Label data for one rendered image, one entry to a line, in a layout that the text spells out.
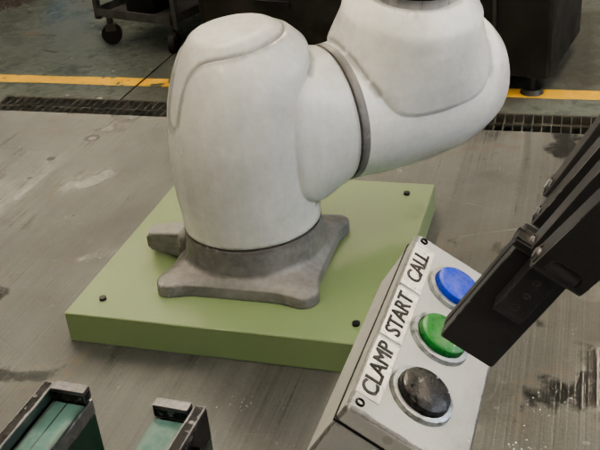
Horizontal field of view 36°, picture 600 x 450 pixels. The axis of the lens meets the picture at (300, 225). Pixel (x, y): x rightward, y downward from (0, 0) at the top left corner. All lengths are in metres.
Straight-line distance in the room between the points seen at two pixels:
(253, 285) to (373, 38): 0.28
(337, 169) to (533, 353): 0.27
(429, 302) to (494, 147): 0.84
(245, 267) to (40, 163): 0.59
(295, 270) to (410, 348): 0.48
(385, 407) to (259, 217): 0.49
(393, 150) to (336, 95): 0.10
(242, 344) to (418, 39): 0.36
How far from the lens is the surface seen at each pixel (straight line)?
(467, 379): 0.52
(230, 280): 0.98
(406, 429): 0.47
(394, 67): 0.95
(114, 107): 3.90
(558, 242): 0.38
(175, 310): 0.98
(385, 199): 1.15
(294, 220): 0.95
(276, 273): 0.97
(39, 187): 1.40
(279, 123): 0.90
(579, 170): 0.41
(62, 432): 0.74
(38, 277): 1.17
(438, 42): 0.94
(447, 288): 0.55
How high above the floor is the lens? 1.38
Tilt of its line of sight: 30 degrees down
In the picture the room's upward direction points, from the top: 5 degrees counter-clockwise
